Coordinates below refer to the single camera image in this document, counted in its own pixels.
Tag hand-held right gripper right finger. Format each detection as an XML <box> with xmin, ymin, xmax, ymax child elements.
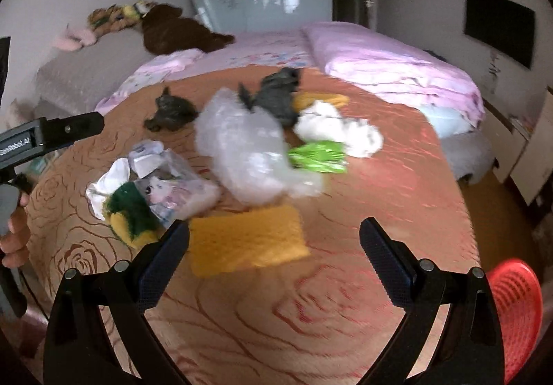
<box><xmin>358</xmin><ymin>217</ymin><xmax>506</xmax><ymax>385</ymax></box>

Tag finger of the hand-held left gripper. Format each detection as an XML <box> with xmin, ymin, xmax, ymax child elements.
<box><xmin>39</xmin><ymin>111</ymin><xmax>105</xmax><ymax>152</ymax></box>

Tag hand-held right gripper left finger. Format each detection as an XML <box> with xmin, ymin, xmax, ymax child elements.
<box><xmin>43</xmin><ymin>218</ymin><xmax>191</xmax><ymax>385</ymax></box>

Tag green and yellow scouring sponge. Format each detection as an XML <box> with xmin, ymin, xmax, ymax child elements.
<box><xmin>107</xmin><ymin>181</ymin><xmax>166</xmax><ymax>248</ymax></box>

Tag clear printed plastic packet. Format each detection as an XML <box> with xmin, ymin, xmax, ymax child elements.
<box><xmin>130</xmin><ymin>149</ymin><xmax>222</xmax><ymax>227</ymax></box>

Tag white cloth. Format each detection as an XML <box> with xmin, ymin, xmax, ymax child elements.
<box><xmin>85</xmin><ymin>158</ymin><xmax>131</xmax><ymax>220</ymax></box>

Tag yellow sponge cloth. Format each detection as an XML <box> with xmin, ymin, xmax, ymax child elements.
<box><xmin>187</xmin><ymin>204</ymin><xmax>311</xmax><ymax>279</ymax></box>

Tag white paper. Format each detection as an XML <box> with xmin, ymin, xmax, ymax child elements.
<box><xmin>129</xmin><ymin>140</ymin><xmax>166</xmax><ymax>179</ymax></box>

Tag small black plastic bag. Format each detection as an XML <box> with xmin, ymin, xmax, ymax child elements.
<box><xmin>144</xmin><ymin>86</ymin><xmax>199</xmax><ymax>132</ymax></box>

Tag green snack wrapper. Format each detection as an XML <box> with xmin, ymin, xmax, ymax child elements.
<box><xmin>287</xmin><ymin>140</ymin><xmax>350</xmax><ymax>175</ymax></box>

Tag clear plastic bag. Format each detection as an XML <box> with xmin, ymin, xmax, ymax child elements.
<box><xmin>194</xmin><ymin>88</ymin><xmax>326</xmax><ymax>208</ymax></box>

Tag white tissue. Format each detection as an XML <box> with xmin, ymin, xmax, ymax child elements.
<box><xmin>295</xmin><ymin>100</ymin><xmax>384</xmax><ymax>159</ymax></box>

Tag yellow wrapper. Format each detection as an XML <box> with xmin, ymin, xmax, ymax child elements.
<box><xmin>293</xmin><ymin>91</ymin><xmax>350</xmax><ymax>110</ymax></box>

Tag large black plastic bag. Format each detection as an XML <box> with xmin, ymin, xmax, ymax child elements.
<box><xmin>237</xmin><ymin>66</ymin><xmax>304</xmax><ymax>129</ymax></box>

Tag person's left hand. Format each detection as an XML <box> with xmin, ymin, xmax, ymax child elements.
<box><xmin>0</xmin><ymin>191</ymin><xmax>31</xmax><ymax>270</ymax></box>

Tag grey padded headboard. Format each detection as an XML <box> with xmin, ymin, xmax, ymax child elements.
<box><xmin>35</xmin><ymin>28</ymin><xmax>153</xmax><ymax>116</ymax></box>

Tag rose pattern tablecloth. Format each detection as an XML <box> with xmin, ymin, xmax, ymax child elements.
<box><xmin>26</xmin><ymin>65</ymin><xmax>482</xmax><ymax>385</ymax></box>

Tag pink plush toy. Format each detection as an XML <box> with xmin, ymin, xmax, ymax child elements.
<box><xmin>53</xmin><ymin>24</ymin><xmax>98</xmax><ymax>51</ymax></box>

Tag red plastic basket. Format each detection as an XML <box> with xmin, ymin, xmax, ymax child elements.
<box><xmin>487</xmin><ymin>258</ymin><xmax>543</xmax><ymax>385</ymax></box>

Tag brown teddy bear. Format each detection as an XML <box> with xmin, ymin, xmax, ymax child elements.
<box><xmin>141</xmin><ymin>3</ymin><xmax>236</xmax><ymax>57</ymax></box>

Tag white cabinet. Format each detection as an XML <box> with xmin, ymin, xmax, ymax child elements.
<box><xmin>481</xmin><ymin>85</ymin><xmax>553</xmax><ymax>207</ymax></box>

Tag pink duvet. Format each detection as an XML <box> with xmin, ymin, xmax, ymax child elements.
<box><xmin>301</xmin><ymin>21</ymin><xmax>486</xmax><ymax>129</ymax></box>

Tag pink floral bed sheet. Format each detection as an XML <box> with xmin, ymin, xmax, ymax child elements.
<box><xmin>94</xmin><ymin>30</ymin><xmax>326</xmax><ymax>114</ymax></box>

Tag black wall television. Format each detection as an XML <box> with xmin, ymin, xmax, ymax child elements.
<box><xmin>464</xmin><ymin>0</ymin><xmax>537</xmax><ymax>70</ymax></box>

